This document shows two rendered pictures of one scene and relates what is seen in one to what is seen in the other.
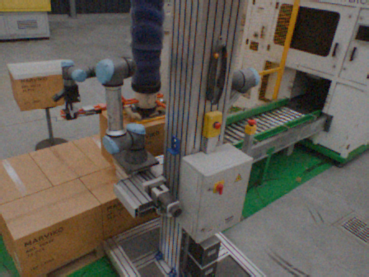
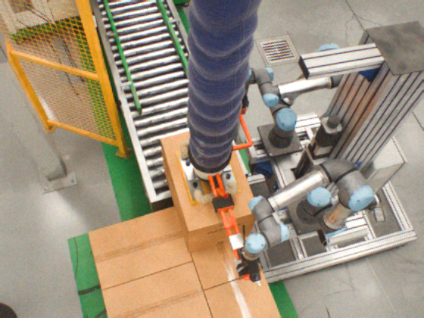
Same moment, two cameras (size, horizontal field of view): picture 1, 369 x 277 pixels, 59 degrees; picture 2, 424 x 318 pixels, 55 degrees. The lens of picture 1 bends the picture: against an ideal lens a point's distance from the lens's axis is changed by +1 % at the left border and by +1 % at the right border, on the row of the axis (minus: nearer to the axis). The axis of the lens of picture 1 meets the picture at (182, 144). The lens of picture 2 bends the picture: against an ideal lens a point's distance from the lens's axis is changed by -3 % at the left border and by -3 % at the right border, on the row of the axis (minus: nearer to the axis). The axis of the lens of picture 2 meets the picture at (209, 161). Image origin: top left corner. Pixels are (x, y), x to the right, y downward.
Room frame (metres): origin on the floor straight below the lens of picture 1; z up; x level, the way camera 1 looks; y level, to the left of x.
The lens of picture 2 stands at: (1.99, 1.32, 3.19)
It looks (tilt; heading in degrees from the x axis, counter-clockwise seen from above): 62 degrees down; 289
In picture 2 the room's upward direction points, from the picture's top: 5 degrees clockwise
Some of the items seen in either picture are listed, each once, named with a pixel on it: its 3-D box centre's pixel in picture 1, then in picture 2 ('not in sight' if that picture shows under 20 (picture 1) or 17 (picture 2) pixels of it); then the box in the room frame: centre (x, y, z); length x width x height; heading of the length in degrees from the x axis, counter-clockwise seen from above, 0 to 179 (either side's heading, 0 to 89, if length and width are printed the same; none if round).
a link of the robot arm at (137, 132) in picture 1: (134, 135); (317, 201); (1.72, 0.29, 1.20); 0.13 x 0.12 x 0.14; 138
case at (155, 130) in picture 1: (144, 135); (206, 188); (2.34, 0.32, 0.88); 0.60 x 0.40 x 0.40; 130
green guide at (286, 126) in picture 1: (283, 129); (173, 24); (3.24, -1.11, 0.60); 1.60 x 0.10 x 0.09; 132
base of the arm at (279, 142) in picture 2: not in sight; (282, 133); (2.03, -0.10, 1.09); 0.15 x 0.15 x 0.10
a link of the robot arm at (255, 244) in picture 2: (67, 69); (254, 244); (1.96, 0.75, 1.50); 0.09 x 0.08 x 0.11; 49
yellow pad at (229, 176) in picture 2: (151, 115); (224, 166); (2.26, 0.25, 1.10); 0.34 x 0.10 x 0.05; 130
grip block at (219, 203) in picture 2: not in sight; (222, 203); (2.18, 0.50, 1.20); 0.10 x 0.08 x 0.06; 40
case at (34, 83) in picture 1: (43, 84); not in sight; (3.44, 1.61, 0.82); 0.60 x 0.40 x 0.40; 126
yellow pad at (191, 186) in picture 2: not in sight; (191, 175); (2.41, 0.37, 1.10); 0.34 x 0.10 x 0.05; 130
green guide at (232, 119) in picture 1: (246, 112); (112, 38); (3.64, -0.75, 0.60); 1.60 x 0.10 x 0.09; 132
